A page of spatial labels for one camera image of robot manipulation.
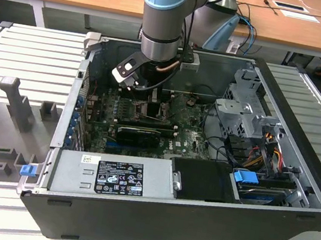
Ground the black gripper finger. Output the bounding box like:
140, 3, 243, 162
145, 90, 165, 120

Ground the square CPU chip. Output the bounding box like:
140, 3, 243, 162
135, 101, 163, 121

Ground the CPU socket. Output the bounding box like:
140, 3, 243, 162
130, 97, 173, 127

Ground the black RAM slot bank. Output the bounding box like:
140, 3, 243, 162
117, 115, 179, 138
118, 85, 154, 103

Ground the black graphics card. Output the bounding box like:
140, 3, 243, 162
114, 123, 163, 150

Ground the green motherboard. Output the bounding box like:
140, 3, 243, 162
82, 81, 221, 170

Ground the grey case release latch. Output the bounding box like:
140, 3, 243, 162
82, 30, 102, 51

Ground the pale blue teach pendant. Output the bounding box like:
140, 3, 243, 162
201, 11, 241, 55

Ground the silver metal drive cage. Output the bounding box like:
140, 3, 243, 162
209, 64, 295, 145

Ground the silver power supply unit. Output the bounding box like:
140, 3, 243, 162
42, 141, 181, 210

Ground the black open PC case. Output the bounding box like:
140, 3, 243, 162
10, 24, 321, 240

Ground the blue disk carrier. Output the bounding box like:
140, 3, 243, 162
231, 168, 259, 188

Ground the hard disk drive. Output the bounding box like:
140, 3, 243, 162
234, 181, 289, 210

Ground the blue case latch tab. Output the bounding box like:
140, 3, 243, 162
19, 164, 36, 179

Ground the white framed tablet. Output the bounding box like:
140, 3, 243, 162
270, 0, 311, 14

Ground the white paper sheet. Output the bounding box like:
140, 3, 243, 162
278, 8, 321, 24

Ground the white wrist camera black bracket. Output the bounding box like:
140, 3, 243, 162
109, 48, 145, 90

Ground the small grey wrist camera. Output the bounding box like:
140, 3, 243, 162
179, 52, 201, 73

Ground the blue cable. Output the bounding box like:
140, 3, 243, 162
234, 16, 261, 56

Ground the coloured power wire bundle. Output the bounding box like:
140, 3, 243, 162
243, 139, 285, 174

